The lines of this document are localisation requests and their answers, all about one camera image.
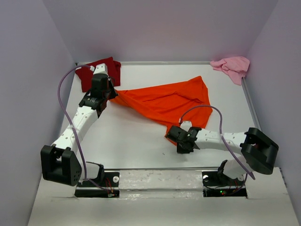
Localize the right aluminium rail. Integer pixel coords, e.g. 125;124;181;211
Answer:
242;78;261;129

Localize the aluminium rail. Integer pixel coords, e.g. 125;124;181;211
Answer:
75;61;212;66
242;78;261;129
104;167;219;171

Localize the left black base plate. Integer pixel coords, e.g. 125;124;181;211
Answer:
74;171;120;198

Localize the folded dark red t-shirt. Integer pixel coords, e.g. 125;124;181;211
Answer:
75;57;121;92

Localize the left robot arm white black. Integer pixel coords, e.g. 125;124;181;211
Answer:
40;71;117;186

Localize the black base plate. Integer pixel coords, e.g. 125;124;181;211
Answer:
74;171;120;198
202;171;247;198

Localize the front aluminium rail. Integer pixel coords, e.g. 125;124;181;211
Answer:
104;167;219;171

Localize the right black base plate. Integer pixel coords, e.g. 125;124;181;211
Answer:
202;171;247;198

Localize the back aluminium rail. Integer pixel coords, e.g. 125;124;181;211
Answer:
75;61;212;66

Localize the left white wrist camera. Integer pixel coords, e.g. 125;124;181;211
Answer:
90;64;108;76

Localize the orange t-shirt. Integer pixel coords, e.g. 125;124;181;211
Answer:
110;76;213;132

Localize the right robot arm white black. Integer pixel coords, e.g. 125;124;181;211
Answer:
165;126;279;186

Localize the pink t-shirt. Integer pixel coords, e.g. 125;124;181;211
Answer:
210;56;250;86

